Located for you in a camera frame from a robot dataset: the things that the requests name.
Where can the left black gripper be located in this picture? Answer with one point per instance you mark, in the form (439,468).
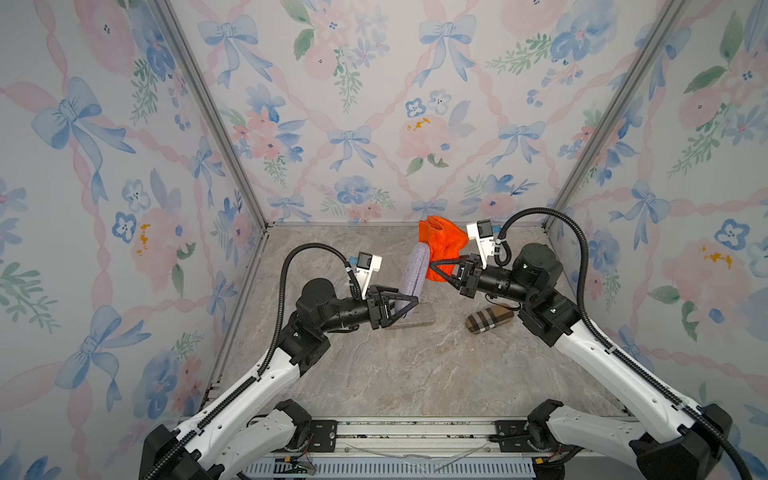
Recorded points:
(375,299)

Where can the plaid eyeglass case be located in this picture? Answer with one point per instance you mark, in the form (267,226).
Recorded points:
(489,318)

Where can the orange microfiber cloth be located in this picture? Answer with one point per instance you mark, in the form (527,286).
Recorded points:
(444,238)

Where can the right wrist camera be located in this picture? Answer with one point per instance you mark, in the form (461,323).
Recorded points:
(483,234)

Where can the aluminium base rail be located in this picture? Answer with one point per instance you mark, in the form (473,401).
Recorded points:
(431,448)

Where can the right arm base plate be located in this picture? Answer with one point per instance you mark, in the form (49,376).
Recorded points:
(514,436)

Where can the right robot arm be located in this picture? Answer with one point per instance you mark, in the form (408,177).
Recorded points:
(670,436)

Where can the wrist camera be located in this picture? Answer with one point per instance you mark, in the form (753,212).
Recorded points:
(483,234)
(364,266)

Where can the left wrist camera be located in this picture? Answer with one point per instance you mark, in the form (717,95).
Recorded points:
(364,266)

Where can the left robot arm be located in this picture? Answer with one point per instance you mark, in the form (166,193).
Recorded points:
(248,422)

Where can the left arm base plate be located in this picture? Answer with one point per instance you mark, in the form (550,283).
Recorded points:
(314,436)

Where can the purple eyeglass case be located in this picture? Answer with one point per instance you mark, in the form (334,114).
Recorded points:
(414,277)

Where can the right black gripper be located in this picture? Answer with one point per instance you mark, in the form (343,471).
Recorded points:
(469,277)

